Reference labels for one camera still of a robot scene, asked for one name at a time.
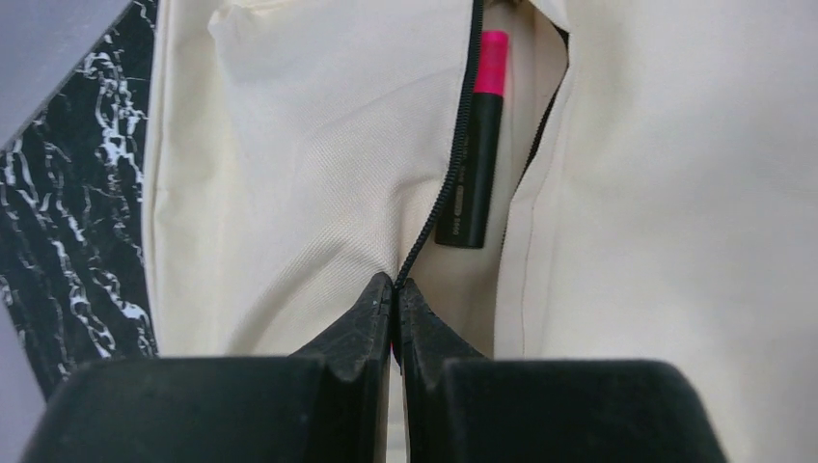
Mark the cream canvas student bag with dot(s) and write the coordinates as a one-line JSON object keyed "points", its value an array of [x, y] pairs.
{"points": [[655, 192]]}

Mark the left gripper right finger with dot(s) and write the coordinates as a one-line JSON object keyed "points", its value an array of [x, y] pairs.
{"points": [[464, 407]]}

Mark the pink black highlighter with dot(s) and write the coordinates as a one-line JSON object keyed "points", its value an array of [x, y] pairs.
{"points": [[463, 222]]}

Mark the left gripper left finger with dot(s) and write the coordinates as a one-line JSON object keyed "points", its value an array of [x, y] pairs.
{"points": [[326, 402]]}

